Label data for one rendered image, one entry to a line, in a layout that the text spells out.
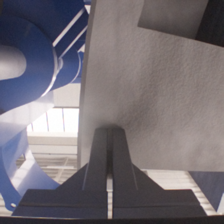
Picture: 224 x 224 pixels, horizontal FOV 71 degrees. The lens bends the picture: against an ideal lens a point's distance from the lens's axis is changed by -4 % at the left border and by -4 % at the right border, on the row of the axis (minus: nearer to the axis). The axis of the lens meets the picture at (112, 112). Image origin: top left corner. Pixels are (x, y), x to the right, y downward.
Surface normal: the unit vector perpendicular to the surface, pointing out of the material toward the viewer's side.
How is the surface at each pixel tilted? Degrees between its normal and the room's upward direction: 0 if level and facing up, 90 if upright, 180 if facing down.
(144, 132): 90
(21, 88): 90
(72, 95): 90
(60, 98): 90
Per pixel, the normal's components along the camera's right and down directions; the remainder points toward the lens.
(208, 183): -1.00, -0.02
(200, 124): 0.01, 0.29
